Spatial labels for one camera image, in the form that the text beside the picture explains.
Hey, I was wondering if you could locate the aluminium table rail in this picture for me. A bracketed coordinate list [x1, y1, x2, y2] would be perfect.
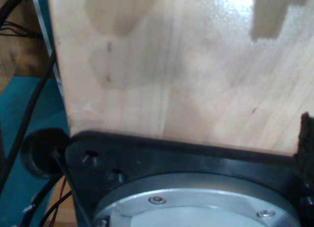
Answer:
[31, 0, 66, 93]

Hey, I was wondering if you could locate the thick black cable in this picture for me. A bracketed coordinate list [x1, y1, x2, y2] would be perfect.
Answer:
[0, 49, 58, 188]

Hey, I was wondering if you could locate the teal panel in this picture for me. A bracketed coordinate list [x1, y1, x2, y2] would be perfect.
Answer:
[0, 76, 73, 227]

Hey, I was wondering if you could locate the thin black wire bundle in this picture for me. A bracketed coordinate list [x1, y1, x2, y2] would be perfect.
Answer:
[0, 21, 42, 39]

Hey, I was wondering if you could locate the rough black block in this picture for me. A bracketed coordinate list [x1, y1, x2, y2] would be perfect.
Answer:
[297, 112, 314, 164]

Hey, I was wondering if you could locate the thin red wire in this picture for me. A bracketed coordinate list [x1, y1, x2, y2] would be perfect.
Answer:
[52, 175, 67, 227]

